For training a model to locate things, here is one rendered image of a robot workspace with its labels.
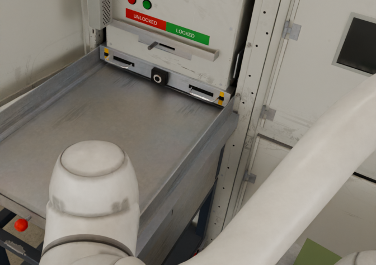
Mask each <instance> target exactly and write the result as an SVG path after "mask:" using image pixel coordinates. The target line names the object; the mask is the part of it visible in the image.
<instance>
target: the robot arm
mask: <svg viewBox="0 0 376 265"><path fill-rule="evenodd" d="M375 150H376V73H375V74H374V75H372V76H371V77H369V78H367V79H366V80H364V81H363V82H361V83H360V84H358V85H357V86H355V87H354V88H353V89H351V90H350V91H348V93H346V94H345V95H343V96H342V97H341V98H340V99H338V100H337V101H336V102H335V103H334V104H333V105H332V106H331V107H329V108H328V109H327V110H326V111H325V112H324V113H323V114H322V115H321V116H320V117H319V118H318V119H317V120H316V122H315V123H314V124H313V125H312V126H311V127H310V128H309V129H308V130H307V132H306V133H305V134H304V135H303V136H302V137H301V138H300V140H299V141H298V142H297V143H296V144H295V145H294V147H293V148H292V149H291V150H290V152H289V153H288V154H287V155H286V156H285V158H284V159H283V160H282V161H281V162H280V163H279V165H278V166H277V167H276V168H275V169H274V170H273V172H272V173H271V174H270V175H269V176H268V177H267V179H266V180H265V181H264V183H263V184H262V185H261V186H260V187H259V188H258V190H257V191H256V192H255V193H254V194H253V195H252V197H251V198H250V199H249V200H248V201H247V202H246V204H245V205H244V206H243V207H242V208H241V210H240V211H239V212H238V213H237V215H236V216H235V217H234V218H233V219H232V220H231V222H230V223H229V224H228V225H227V226H226V227H225V228H224V230H223V231H222V232H221V233H220V234H219V235H218V236H217V237H216V238H215V239H214V240H213V241H212V242H211V243H210V244H209V245H208V246H207V247H206V248H205V249H203V250H202V251H201V252H200V253H198V254H197V255H195V256H194V257H192V258H190V259H189V260H187V261H186V262H183V263H181V264H178V265H275V264H276V263H277V262H278V260H279V259H280V258H281V257H282V256H283V255H284V254H285V252H286V251H287V250H288V249H289V248H290V247H291V245H292V244H293V243H294V242H295V241H296V240H297V239H298V237H299V236H300V235H301V233H302V232H304V230H305V229H306V228H307V226H308V225H309V224H310V223H311V222H312V221H313V219H314V218H315V217H316V216H317V215H318V214H319V213H320V211H321V210H322V209H323V208H324V207H325V206H326V204H327V203H328V202H329V201H330V199H332V198H333V196H334V195H335V194H336V192H337V191H338V190H339V189H340V188H341V187H342V185H343V184H344V183H345V182H346V181H347V180H348V179H349V177H350V176H351V175H352V174H353V173H354V172H355V171H356V169H357V168H358V167H359V166H360V165H361V164H362V162H363V161H365V160H366V158H367V157H368V156H370V155H371V153H373V152H374V151H375ZM139 219H140V209H139V190H138V181H137V177H136V174H135V170H134V168H133V165H132V163H131V161H130V159H129V157H128V155H127V153H126V152H125V150H124V149H123V148H121V147H120V146H118V145H116V144H114V143H109V142H106V141H100V140H87V141H81V142H77V143H74V144H72V145H70V146H69V147H67V148H65V149H64V150H63V151H62V152H61V154H60V155H59V157H58V159H57V162H56V164H55V166H54V169H53V172H52V175H51V180H50V184H49V202H48V203H47V205H46V225H45V236H44V244H43V251H42V254H41V259H40V263H39V265H145V264H144V263H143V262H142V261H141V260H140V259H138V258H136V257H135V250H136V244H137V236H138V229H139ZM334 265H376V250H366V251H362V252H354V253H351V254H349V255H347V256H345V257H343V258H342V259H340V260H339V261H338V262H336V263H335V264H334Z"/></svg>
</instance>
